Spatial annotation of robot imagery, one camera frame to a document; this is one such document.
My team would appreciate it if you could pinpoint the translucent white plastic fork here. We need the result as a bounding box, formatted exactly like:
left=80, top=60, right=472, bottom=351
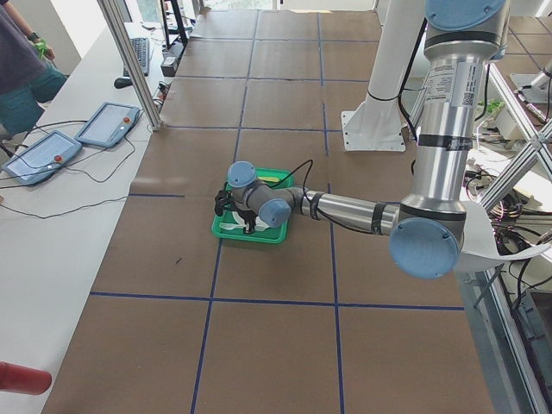
left=219, top=223, right=247, bottom=230

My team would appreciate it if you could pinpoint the aluminium frame post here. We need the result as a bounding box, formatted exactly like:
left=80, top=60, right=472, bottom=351
left=97, top=0, right=163, bottom=131

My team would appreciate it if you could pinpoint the red cylinder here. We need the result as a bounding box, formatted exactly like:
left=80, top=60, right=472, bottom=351
left=1, top=361, right=52, bottom=395

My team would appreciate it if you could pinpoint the near blue teach pendant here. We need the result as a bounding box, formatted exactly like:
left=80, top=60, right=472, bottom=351
left=2, top=131, right=82, bottom=185

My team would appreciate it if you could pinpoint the white round plate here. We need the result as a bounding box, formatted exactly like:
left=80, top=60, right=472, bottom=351
left=232, top=210, right=270, bottom=232

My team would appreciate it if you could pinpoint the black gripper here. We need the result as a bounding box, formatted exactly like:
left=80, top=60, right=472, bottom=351
left=237, top=209, right=257, bottom=234

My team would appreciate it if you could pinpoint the black keyboard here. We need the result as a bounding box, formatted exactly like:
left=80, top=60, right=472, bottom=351
left=130, top=37, right=150, bottom=77

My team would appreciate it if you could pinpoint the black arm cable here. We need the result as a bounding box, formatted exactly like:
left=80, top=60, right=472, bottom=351
left=271, top=159, right=385, bottom=234

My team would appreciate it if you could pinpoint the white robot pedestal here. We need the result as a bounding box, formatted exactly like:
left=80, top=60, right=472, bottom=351
left=342, top=0, right=425, bottom=152

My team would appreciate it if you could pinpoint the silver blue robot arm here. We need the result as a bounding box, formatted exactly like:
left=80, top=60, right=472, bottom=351
left=215, top=1, right=510, bottom=279

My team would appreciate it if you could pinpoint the black computer mouse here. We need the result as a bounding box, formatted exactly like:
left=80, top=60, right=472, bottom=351
left=113, top=77, right=133, bottom=90

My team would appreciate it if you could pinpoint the blue teach pendant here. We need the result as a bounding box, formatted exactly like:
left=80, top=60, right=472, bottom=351
left=75, top=102, right=140, bottom=147
left=2, top=131, right=82, bottom=185

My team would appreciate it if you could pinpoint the yellow plastic spoon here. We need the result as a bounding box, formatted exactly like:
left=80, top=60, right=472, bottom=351
left=259, top=176, right=281, bottom=184

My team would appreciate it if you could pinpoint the far blue teach pendant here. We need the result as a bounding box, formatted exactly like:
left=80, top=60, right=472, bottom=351
left=75, top=102, right=140, bottom=147

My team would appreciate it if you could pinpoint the green plastic tray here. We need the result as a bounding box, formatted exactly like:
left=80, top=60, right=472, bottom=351
left=211, top=167, right=294, bottom=244

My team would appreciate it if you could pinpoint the person in dark shirt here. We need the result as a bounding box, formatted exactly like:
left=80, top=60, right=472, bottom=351
left=1, top=1, right=67, bottom=136

